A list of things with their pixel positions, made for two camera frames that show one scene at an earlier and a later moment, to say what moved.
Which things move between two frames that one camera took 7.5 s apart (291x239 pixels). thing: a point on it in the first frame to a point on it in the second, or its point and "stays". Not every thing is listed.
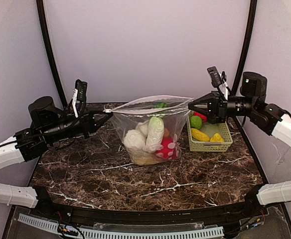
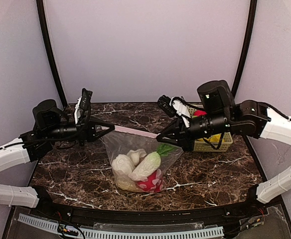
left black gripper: (86, 123) to (86, 130)
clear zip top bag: (152, 128) to (140, 161)
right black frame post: (247, 46) stays
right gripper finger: (202, 111) to (162, 139)
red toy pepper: (169, 149) to (154, 183)
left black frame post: (48, 44) stays
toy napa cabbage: (142, 158) to (124, 181)
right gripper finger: (205, 98) to (176, 125)
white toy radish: (155, 135) to (151, 162)
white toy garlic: (135, 139) to (125, 164)
